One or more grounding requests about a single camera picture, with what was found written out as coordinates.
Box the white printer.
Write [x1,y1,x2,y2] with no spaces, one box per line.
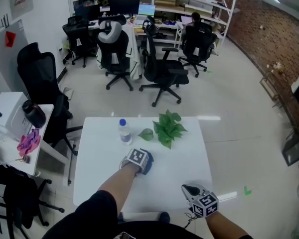
[0,92,33,139]

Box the black low table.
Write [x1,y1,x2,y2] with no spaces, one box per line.
[281,130,299,167]

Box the black office chair with pillow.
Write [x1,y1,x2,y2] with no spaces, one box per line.
[96,15,140,92]

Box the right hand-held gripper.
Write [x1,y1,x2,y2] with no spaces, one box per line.
[181,184,219,219]

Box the black jug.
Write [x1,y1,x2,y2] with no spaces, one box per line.
[21,100,47,129]

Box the long white office desk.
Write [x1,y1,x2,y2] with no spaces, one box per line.
[88,21,187,48]

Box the tall black mesh office chair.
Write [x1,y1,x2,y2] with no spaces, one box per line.
[16,42,83,156]

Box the pink purple cloth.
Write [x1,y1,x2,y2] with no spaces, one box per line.
[16,128,42,157]

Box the white side desk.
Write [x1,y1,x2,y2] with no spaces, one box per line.
[0,104,77,186]

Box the grey wall panel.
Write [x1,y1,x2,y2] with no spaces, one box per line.
[8,0,34,19]

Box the small cup with brush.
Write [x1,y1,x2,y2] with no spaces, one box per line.
[0,155,32,166]

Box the large black monitor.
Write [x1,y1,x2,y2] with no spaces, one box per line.
[109,0,141,17]

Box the white jacket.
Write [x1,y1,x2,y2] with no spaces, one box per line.
[126,25,143,81]

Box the black office chair with armrests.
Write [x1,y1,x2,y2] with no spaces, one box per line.
[0,150,65,239]

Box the grey neck pillow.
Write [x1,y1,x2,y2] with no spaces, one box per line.
[98,20,122,44]

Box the small black office chair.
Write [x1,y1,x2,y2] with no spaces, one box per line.
[62,15,98,68]

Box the laptop with white screen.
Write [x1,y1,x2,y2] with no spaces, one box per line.
[180,15,193,26]

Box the black router with antennas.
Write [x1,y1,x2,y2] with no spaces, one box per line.
[0,13,10,29]

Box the laptop with blue screen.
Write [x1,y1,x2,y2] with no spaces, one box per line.
[138,3,156,17]

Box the grey cabinet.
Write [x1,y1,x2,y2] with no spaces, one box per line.
[0,18,30,97]

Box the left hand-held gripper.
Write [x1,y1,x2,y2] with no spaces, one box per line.
[119,147,151,175]

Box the clear water bottle blue cap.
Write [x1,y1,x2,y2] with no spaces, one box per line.
[118,119,133,146]

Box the red paper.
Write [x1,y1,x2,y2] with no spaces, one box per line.
[4,30,17,47]

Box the person's left forearm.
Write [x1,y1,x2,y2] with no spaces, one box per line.
[97,164,138,216]

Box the blue cleaning cloth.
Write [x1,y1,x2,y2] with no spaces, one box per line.
[139,148,155,176]

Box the white rectangular table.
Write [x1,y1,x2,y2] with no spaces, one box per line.
[72,116,213,214]

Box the green leafy plant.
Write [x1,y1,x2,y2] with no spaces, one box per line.
[137,109,189,149]

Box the person's right forearm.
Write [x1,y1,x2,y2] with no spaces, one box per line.
[204,211,250,239]

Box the metal frame stand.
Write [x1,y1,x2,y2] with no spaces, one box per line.
[260,71,284,108]

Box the black office chair with headrest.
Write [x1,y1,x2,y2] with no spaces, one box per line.
[139,16,189,108]

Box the black cable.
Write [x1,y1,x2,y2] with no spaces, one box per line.
[184,212,199,230]

